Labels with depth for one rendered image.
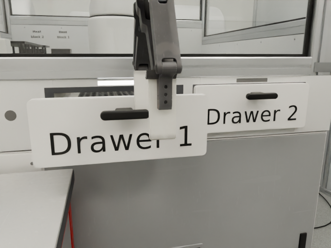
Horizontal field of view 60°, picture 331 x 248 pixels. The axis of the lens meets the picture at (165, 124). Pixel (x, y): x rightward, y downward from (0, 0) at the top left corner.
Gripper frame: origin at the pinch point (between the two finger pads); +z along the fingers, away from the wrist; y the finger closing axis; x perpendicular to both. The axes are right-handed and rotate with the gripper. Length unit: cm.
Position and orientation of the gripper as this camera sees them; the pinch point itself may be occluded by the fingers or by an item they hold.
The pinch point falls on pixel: (151, 117)
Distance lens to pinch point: 38.8
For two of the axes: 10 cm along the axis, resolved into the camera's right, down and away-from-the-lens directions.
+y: -2.2, -2.3, 9.5
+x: -9.8, 0.5, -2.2
